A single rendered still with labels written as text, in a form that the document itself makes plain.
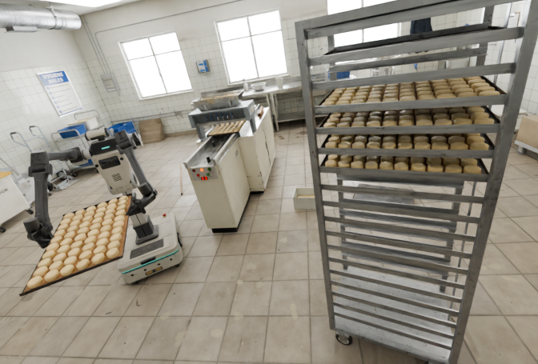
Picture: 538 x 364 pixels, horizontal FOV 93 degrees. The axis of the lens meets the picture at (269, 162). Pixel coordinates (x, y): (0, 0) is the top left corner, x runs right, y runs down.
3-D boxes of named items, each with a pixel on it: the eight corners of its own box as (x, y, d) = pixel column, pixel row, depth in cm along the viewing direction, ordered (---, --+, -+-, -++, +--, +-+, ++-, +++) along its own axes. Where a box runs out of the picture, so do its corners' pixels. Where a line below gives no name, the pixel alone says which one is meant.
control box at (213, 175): (194, 179, 250) (190, 166, 244) (218, 177, 245) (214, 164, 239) (193, 181, 247) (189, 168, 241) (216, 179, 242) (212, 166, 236)
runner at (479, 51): (328, 74, 131) (327, 67, 130) (329, 72, 133) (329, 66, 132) (487, 54, 102) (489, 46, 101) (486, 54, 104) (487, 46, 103)
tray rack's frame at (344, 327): (330, 339, 161) (292, 22, 86) (344, 274, 201) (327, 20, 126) (454, 382, 132) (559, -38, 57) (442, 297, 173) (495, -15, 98)
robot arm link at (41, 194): (53, 164, 165) (33, 167, 162) (48, 162, 159) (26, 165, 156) (56, 232, 155) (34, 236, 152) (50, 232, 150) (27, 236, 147)
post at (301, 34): (329, 329, 159) (294, 22, 87) (331, 324, 161) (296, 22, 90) (335, 330, 157) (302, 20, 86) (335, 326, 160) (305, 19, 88)
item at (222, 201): (227, 198, 342) (209, 136, 304) (252, 197, 335) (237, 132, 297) (209, 234, 280) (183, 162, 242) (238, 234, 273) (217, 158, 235)
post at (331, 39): (343, 271, 194) (326, 20, 123) (343, 268, 197) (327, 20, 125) (347, 272, 193) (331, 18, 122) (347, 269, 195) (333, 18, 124)
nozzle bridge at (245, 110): (206, 133, 339) (198, 107, 324) (258, 126, 324) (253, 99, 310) (195, 142, 310) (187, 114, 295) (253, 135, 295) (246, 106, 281)
